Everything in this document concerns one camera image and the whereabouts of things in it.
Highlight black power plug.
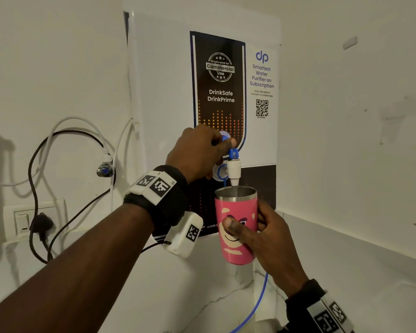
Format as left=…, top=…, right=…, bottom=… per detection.
left=29, top=213, right=55, bottom=240

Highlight white blue dispenser tap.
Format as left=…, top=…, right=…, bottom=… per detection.
left=213, top=135, right=243, bottom=188

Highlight pink steel tumbler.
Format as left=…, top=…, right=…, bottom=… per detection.
left=214, top=186, right=258, bottom=266

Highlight black hanging cable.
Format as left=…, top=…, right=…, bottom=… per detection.
left=27, top=129, right=117, bottom=264

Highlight black right wrist band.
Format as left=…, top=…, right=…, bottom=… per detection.
left=285, top=279, right=356, bottom=333

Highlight thin blue tube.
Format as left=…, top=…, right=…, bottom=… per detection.
left=228, top=272, right=269, bottom=333

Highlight large white box appliance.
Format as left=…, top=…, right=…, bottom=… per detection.
left=123, top=10, right=281, bottom=241

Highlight person's right hand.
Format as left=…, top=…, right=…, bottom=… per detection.
left=221, top=199, right=309, bottom=299

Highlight person's left hand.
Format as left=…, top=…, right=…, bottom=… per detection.
left=165, top=124, right=237, bottom=184

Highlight white socket with switch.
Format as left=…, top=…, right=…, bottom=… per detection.
left=3, top=199, right=68, bottom=243

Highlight person's left forearm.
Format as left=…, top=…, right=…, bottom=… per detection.
left=0, top=203, right=155, bottom=333

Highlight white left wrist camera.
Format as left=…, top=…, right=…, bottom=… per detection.
left=163, top=211, right=204, bottom=259

